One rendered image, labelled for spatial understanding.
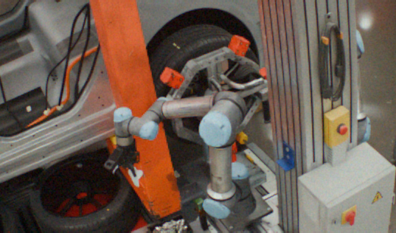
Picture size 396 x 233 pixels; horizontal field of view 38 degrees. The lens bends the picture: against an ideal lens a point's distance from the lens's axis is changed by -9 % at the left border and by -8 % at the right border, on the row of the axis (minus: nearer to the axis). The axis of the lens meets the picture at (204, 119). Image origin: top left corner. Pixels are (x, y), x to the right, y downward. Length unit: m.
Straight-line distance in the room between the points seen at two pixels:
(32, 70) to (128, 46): 1.50
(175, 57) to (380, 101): 2.03
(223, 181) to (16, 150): 1.33
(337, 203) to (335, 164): 0.20
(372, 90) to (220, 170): 2.66
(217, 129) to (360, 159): 0.56
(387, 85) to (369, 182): 2.75
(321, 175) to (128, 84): 0.96
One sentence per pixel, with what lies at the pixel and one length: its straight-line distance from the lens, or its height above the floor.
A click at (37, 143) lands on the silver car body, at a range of 3.31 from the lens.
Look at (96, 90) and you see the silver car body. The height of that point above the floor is 1.05.
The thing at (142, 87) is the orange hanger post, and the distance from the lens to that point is 2.72.
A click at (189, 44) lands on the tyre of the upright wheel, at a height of 1.17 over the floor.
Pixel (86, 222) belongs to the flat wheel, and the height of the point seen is 0.50.
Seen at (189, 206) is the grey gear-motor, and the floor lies 0.36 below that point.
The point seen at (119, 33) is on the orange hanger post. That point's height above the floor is 1.61.
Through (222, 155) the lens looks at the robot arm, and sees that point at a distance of 2.32.
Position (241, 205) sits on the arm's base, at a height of 0.88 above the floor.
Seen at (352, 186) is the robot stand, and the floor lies 1.23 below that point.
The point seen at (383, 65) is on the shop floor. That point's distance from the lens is 5.16.
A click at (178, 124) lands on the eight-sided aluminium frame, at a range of 3.29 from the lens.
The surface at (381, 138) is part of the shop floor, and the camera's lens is 4.37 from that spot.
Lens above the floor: 2.76
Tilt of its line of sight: 36 degrees down
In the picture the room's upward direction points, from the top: 10 degrees counter-clockwise
